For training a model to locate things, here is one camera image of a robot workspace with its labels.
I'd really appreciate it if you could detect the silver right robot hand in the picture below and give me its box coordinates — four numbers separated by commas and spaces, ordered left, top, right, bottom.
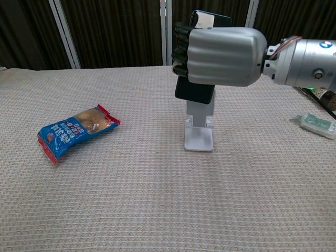
171, 22, 269, 88

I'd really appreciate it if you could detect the black smartphone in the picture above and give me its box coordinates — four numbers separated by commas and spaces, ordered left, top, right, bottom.
174, 9, 233, 105

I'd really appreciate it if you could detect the white folding phone stand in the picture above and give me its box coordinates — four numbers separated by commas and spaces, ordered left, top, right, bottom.
184, 89, 217, 152

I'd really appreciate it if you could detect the brown tea bottle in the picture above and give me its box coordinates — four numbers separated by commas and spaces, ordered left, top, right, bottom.
295, 86, 336, 120

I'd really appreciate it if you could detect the beige woven tablecloth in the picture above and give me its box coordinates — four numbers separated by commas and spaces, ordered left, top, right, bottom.
0, 64, 336, 252

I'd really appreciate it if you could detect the blue red snack bag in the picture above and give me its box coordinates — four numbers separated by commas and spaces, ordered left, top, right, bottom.
37, 103, 121, 166

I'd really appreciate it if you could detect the white screen frame post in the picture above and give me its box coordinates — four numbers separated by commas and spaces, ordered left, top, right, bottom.
244, 0, 260, 28
48, 0, 81, 70
159, 0, 173, 66

